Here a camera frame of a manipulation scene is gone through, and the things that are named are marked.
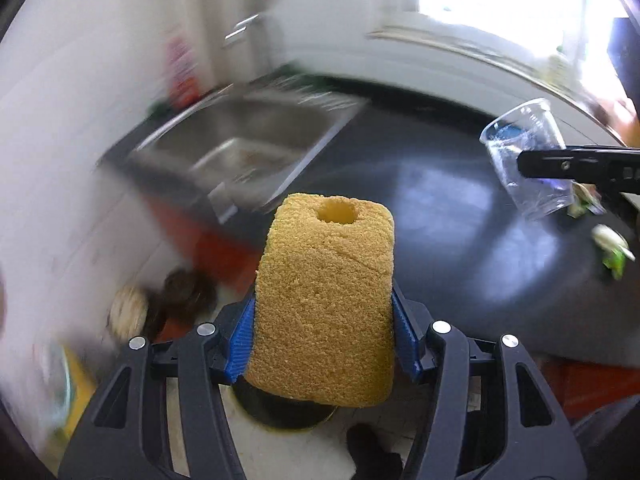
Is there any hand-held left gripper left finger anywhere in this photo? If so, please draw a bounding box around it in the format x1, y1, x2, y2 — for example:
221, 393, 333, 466
57, 297, 258, 480

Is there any window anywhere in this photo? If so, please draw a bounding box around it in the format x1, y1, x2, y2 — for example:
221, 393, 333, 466
367, 0, 621, 91

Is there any crumpled green white wrapper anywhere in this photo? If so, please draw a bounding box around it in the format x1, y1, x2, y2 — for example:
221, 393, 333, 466
592, 225, 636, 281
567, 182, 606, 218

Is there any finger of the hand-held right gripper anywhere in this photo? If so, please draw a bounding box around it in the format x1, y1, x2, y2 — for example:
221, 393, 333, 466
517, 145, 640, 183

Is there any clear plastic cup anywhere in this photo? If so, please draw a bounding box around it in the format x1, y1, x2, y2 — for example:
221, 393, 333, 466
480, 99, 576, 221

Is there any red packet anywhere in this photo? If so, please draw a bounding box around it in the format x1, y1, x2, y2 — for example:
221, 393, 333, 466
167, 35, 203, 108

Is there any stainless steel sink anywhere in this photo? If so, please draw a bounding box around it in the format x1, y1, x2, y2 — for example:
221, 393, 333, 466
127, 87, 371, 211

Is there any brown ceramic jar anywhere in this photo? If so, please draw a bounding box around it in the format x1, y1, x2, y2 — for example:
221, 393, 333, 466
150, 267, 218, 341

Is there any person's leg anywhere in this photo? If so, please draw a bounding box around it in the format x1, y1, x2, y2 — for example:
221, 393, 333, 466
347, 424, 403, 480

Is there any yellow sponge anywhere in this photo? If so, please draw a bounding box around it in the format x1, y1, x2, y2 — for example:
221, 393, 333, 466
245, 192, 396, 406

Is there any floral lid jar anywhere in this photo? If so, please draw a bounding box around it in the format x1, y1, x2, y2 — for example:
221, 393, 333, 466
110, 285, 151, 338

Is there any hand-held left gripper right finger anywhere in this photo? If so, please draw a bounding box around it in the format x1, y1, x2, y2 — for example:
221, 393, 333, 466
390, 285, 588, 480

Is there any glass bowl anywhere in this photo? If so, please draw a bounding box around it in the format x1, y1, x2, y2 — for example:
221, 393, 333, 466
30, 340, 73, 426

